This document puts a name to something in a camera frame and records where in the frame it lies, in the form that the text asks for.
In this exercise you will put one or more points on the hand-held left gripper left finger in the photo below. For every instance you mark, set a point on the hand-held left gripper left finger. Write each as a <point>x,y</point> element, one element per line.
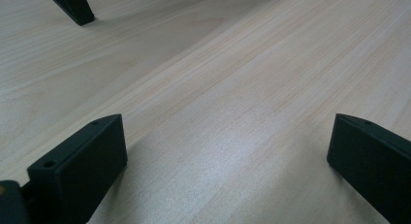
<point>84,162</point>

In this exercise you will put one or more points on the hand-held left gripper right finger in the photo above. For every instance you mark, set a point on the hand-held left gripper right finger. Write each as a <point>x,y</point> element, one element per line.
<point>371,166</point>

